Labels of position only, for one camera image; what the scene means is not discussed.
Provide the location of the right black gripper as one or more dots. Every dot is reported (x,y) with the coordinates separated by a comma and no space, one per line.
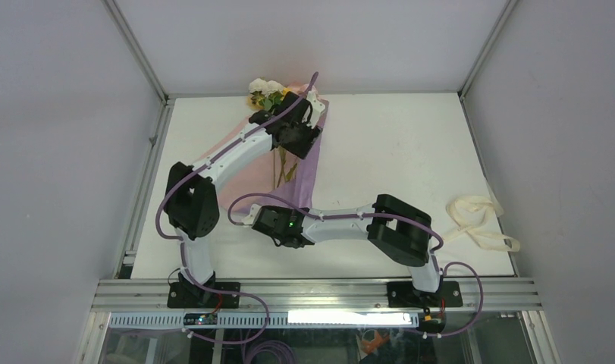
(278,210)

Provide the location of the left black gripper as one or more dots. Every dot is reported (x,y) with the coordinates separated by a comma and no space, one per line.
(302,150)

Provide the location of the white fake flower stem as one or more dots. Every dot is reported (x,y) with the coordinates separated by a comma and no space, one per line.
(266,94)

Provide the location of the pink purple wrapping paper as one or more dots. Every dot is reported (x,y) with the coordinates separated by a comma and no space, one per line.
(256,177)

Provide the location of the cream ribbon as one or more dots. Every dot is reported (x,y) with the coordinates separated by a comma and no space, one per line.
(471,215)

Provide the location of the yellow fake flower stem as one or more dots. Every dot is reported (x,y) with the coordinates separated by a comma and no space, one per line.
(281,172)

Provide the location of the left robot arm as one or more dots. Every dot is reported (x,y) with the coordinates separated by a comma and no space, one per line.
(191,201)

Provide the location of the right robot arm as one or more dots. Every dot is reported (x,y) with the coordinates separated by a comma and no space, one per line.
(400,231)

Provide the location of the white led light bar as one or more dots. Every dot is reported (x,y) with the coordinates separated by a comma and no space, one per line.
(334,317)

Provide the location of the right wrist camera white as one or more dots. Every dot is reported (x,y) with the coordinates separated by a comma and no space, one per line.
(250,219)

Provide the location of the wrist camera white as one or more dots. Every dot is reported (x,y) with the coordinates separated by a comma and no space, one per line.
(315,109)
(250,219)

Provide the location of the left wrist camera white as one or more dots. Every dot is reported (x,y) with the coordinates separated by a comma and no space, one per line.
(315,109)

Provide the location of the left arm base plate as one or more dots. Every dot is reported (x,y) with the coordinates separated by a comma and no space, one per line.
(186,296)

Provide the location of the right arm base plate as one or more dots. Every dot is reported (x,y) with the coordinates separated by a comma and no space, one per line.
(402,294)

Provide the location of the aluminium front rail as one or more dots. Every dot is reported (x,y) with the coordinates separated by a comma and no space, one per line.
(497,294)

